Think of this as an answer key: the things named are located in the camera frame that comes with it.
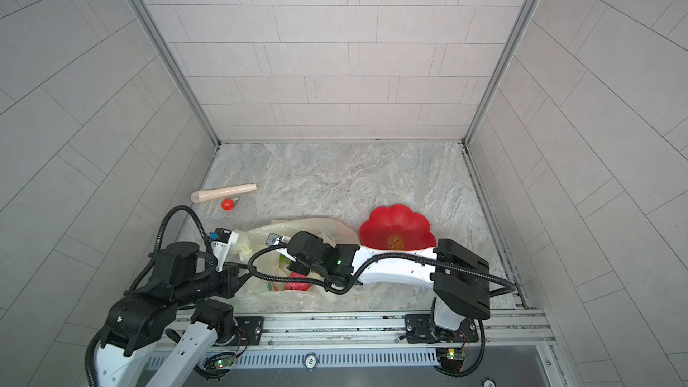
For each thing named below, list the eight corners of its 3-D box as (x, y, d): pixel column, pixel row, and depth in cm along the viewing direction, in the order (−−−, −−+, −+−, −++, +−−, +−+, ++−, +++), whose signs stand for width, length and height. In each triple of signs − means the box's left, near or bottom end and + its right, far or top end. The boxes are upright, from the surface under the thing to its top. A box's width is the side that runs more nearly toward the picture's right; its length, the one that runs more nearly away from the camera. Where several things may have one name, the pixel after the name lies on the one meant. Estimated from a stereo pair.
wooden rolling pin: (195, 205, 97) (190, 200, 94) (197, 197, 100) (192, 191, 97) (257, 193, 101) (254, 187, 98) (257, 185, 103) (254, 179, 100)
